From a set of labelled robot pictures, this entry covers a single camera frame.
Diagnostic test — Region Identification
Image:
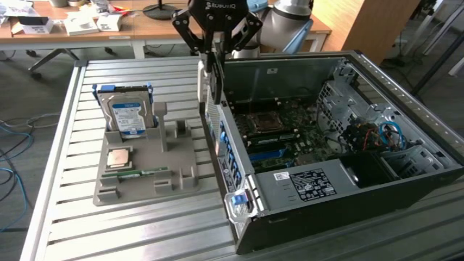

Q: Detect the red wire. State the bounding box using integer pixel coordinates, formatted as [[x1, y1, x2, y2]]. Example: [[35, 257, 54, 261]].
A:
[[366, 127, 382, 152]]

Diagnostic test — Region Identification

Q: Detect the white floor cable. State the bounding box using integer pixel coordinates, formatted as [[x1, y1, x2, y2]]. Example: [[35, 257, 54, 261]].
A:
[[0, 113, 62, 129]]

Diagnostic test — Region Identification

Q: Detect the wooden desk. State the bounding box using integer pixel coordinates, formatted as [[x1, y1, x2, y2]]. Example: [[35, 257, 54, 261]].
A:
[[0, 0, 135, 80], [132, 0, 334, 59]]

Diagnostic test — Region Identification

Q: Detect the black lamp base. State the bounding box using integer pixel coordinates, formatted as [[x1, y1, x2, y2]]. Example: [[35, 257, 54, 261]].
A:
[[143, 0, 182, 21]]

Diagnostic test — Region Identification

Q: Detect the paper pile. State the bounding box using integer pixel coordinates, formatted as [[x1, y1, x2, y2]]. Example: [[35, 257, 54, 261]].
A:
[[0, 0, 39, 18]]

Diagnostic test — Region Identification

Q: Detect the black graphics card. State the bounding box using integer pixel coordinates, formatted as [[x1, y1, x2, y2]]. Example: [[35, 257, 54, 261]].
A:
[[202, 50, 226, 106]]

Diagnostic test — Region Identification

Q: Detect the black PC case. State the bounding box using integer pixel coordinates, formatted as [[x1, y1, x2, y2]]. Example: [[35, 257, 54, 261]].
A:
[[198, 50, 464, 256]]

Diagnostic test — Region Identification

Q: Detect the black metal post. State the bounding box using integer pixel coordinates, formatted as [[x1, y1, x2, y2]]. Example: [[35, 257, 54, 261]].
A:
[[412, 0, 464, 96]]

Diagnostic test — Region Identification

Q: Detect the grey power supply unit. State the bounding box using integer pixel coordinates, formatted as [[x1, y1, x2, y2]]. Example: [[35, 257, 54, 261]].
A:
[[254, 159, 360, 212]]

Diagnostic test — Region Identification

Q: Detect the blue floor cable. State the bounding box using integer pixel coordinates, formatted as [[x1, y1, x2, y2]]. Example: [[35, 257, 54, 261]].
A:
[[0, 123, 36, 233]]

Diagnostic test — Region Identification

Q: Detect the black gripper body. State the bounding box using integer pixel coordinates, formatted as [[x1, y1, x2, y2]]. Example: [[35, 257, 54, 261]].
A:
[[188, 0, 251, 33]]

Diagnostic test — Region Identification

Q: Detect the blue case latch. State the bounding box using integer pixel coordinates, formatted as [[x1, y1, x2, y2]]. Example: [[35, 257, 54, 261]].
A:
[[231, 193, 252, 207]]

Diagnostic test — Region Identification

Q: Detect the white box black inside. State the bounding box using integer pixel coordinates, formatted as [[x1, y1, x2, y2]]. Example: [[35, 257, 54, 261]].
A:
[[18, 16, 55, 35]]

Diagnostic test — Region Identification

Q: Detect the small white labelled box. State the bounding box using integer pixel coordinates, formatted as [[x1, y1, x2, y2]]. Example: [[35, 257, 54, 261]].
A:
[[96, 14, 123, 32]]

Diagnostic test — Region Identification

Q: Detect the CPU chip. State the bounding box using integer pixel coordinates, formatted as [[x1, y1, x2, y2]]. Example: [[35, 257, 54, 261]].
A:
[[107, 150, 131, 168]]

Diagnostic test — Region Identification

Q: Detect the green motherboard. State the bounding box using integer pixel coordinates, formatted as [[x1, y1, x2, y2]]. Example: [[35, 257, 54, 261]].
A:
[[231, 99, 347, 173]]

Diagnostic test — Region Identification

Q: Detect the hard disk with blue carrier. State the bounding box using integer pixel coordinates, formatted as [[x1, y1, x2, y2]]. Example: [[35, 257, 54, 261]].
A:
[[92, 83, 160, 139]]

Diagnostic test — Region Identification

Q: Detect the blue wire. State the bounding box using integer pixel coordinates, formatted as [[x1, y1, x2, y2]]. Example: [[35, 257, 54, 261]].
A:
[[379, 121, 408, 151]]

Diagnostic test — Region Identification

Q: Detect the wooden cabinet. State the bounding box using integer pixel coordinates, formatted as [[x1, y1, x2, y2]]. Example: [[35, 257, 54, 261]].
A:
[[311, 0, 424, 66]]

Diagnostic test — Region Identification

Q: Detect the grey parts rack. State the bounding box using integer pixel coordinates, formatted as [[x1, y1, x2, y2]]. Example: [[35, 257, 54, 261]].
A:
[[94, 102, 200, 207]]

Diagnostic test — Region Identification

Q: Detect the blue expansion slot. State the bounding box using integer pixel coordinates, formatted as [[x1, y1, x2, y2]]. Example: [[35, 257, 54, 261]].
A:
[[250, 149, 287, 161]]

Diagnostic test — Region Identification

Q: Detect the metal disk bay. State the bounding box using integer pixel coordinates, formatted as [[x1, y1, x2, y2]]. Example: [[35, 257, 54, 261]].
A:
[[380, 145, 452, 179]]

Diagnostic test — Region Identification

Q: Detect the perforated metal drive cage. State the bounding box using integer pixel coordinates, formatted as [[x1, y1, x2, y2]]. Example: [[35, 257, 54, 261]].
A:
[[316, 79, 366, 128]]

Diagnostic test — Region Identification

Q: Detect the CPU socket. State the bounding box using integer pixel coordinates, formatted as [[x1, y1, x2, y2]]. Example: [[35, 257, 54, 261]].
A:
[[246, 111, 286, 134]]

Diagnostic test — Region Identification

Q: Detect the white box with tape roll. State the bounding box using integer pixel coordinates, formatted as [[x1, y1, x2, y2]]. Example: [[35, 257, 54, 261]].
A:
[[64, 13, 100, 36]]

